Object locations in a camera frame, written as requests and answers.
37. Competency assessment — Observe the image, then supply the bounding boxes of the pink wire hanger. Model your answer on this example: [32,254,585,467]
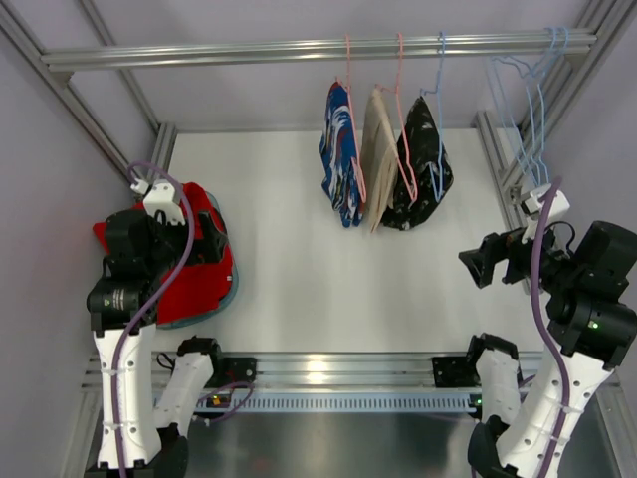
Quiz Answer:
[335,34,367,207]
[377,33,418,205]

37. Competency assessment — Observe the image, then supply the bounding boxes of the beige trousers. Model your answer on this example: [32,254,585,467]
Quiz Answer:
[360,88,398,233]

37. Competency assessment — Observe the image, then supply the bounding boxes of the blue patterned trousers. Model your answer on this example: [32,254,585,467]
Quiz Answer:
[318,81,364,228]

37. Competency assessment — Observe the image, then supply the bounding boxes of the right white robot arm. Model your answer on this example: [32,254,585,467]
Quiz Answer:
[459,221,636,477]

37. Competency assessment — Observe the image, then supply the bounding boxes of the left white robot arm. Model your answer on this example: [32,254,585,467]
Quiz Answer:
[84,209,221,477]

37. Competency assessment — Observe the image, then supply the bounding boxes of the blue hanger holding trousers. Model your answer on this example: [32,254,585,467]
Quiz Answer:
[420,31,447,204]

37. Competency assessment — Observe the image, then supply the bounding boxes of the black patterned trousers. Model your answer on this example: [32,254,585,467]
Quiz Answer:
[381,97,454,231]

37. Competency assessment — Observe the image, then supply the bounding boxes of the red garment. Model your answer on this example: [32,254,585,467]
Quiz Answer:
[93,182,239,330]

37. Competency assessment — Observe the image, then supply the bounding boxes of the teal laundry basket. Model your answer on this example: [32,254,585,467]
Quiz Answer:
[158,192,242,331]

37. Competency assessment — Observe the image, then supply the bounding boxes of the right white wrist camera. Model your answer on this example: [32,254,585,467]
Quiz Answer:
[520,184,570,224]

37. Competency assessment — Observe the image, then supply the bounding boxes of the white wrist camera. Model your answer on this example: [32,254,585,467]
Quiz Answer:
[130,179,186,226]
[520,184,570,224]

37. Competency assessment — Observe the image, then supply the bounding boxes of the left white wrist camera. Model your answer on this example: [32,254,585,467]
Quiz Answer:
[130,179,186,226]

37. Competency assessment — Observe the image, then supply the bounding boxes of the grey slotted cable duct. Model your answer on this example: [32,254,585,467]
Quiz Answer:
[195,390,482,413]

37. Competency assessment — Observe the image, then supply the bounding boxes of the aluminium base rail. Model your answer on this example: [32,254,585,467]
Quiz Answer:
[79,351,543,390]

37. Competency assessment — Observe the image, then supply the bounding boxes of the aluminium hanging rail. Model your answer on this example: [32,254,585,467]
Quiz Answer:
[41,27,597,73]

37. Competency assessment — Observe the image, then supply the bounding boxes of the aluminium frame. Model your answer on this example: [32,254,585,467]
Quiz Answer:
[1,1,636,477]

